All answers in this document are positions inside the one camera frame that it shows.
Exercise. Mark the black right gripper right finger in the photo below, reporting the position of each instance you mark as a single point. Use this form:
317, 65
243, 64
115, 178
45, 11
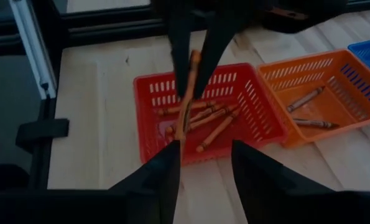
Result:
275, 193

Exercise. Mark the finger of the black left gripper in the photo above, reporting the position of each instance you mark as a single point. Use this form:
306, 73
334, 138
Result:
217, 43
181, 46

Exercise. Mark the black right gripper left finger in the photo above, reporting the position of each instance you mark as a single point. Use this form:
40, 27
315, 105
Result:
153, 193

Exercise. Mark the brown crayon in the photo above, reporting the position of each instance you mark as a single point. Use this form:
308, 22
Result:
306, 99
315, 123

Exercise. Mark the red plastic basket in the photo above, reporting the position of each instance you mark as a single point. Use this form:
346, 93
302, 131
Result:
153, 143

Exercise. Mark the orange plastic basket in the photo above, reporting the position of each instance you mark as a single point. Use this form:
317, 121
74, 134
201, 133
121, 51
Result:
327, 102

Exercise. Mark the blue plastic basket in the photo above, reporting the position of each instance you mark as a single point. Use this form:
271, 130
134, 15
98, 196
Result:
368, 53

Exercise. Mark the silver aluminium extrusion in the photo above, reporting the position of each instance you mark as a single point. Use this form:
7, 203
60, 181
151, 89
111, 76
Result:
32, 46

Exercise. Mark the black frame bracket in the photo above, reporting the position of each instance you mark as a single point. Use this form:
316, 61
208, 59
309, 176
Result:
41, 132

